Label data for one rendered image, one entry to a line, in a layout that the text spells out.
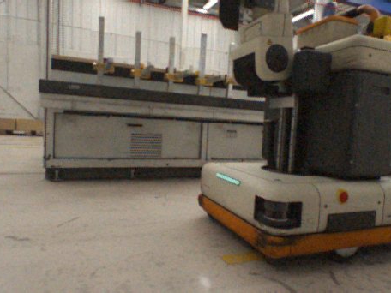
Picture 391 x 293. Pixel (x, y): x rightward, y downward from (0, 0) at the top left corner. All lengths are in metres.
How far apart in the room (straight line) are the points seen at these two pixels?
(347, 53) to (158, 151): 1.65
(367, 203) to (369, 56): 0.52
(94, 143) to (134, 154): 0.31
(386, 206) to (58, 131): 2.02
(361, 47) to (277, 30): 0.29
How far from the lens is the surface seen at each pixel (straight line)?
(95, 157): 2.36
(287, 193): 0.98
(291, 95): 1.26
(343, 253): 1.22
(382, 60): 1.31
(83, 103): 2.12
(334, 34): 1.39
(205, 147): 2.54
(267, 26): 1.20
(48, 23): 2.18
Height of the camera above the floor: 0.46
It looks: 4 degrees down
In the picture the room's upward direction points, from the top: 3 degrees clockwise
